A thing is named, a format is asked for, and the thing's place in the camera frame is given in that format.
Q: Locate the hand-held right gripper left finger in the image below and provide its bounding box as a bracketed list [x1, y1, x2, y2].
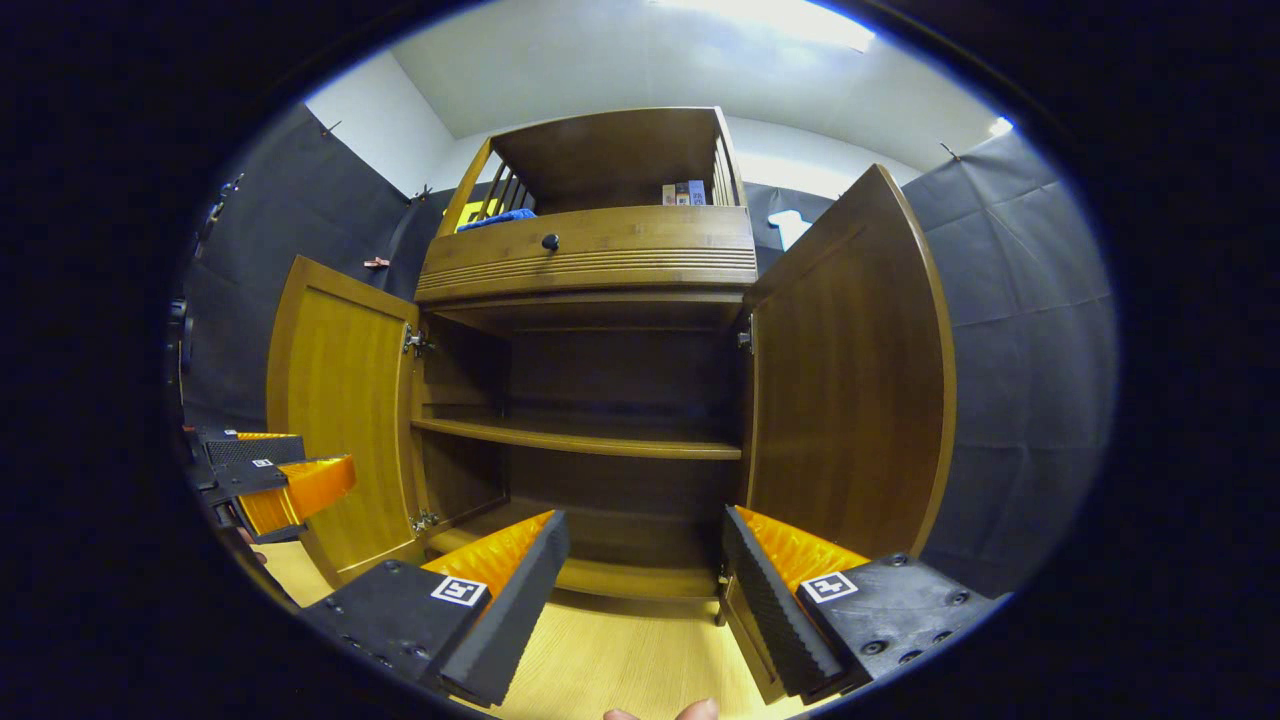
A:
[300, 510, 571, 708]

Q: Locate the wooden cabinet drawer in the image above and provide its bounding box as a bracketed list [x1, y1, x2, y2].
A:
[415, 205, 759, 304]

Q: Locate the wooden inner cabinet shelf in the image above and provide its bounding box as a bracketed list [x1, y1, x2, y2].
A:
[412, 417, 743, 461]

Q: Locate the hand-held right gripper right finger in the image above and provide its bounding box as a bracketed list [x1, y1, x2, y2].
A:
[720, 505, 1001, 701]

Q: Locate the wooden double-door shoe cabinet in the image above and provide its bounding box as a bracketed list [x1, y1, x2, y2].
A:
[265, 107, 958, 706]

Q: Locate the wooden cabinet door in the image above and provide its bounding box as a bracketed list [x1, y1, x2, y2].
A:
[718, 163, 958, 706]
[265, 255, 431, 588]

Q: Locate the long ceiling light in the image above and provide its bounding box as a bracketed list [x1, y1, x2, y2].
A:
[650, 0, 878, 53]

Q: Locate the blue cloth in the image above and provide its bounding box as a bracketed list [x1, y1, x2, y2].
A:
[457, 208, 538, 232]

